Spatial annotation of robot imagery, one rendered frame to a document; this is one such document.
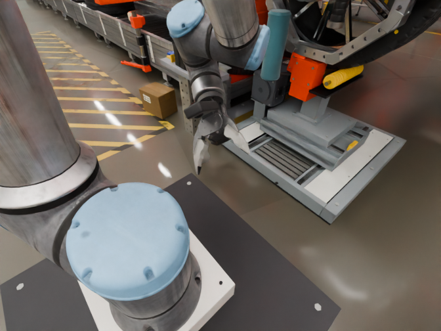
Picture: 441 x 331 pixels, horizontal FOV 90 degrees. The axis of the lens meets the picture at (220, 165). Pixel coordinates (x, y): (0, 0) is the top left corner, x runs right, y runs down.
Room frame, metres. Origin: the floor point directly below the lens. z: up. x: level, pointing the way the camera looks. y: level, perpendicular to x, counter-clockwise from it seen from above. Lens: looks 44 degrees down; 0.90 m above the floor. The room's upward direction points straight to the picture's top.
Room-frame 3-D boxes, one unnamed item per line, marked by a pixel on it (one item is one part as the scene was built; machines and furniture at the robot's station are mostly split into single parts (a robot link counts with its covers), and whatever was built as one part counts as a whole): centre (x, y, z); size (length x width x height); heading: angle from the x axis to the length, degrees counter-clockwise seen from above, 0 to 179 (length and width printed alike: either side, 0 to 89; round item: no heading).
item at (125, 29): (2.33, 0.73, 0.28); 2.47 x 0.09 x 0.22; 40
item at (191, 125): (1.29, 0.18, 0.21); 0.10 x 0.10 x 0.42; 40
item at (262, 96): (1.38, -0.40, 0.26); 0.42 x 0.18 x 0.35; 130
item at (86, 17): (3.91, 1.55, 0.19); 1.00 x 0.86 x 0.39; 40
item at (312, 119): (1.12, -0.53, 0.32); 0.40 x 0.30 x 0.28; 40
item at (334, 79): (0.99, -0.55, 0.51); 0.29 x 0.06 x 0.06; 130
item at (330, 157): (1.10, -0.55, 0.13); 0.50 x 0.36 x 0.10; 40
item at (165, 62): (1.26, 0.16, 0.44); 0.43 x 0.17 x 0.03; 40
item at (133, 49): (2.58, 0.43, 0.13); 2.47 x 0.85 x 0.27; 40
